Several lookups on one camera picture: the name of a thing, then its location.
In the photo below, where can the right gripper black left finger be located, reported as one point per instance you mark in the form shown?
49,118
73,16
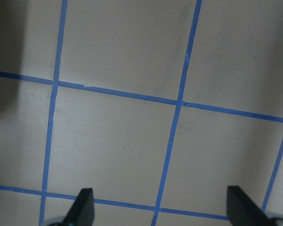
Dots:
82,212

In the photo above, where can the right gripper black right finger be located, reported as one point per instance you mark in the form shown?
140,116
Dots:
242,211

